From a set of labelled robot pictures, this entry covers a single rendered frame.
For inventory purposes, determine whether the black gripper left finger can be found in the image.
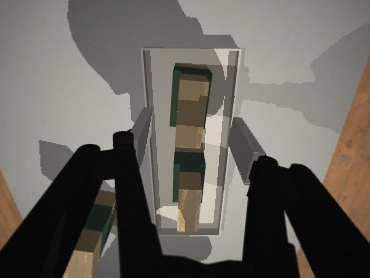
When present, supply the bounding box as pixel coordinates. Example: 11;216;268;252
0;107;169;278

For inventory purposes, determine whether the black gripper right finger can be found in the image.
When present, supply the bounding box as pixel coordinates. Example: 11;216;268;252
228;117;370;278

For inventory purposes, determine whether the tan rectangular pack with dark green band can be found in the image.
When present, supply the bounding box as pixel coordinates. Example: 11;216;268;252
63;190;116;278
169;63;213;149
173;142;206;232

